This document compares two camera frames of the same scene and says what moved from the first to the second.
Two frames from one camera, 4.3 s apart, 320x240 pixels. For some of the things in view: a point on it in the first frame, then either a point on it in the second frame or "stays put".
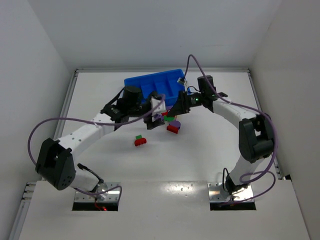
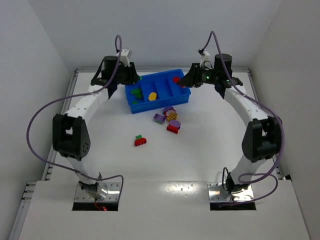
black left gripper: [149, 116] -> [128, 75]
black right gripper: [181, 103] -> [196, 77]
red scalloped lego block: [140, 141] stays put
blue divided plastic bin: [164, 82] stays put
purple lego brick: [158, 116] stays put
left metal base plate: [112, 196] stays put
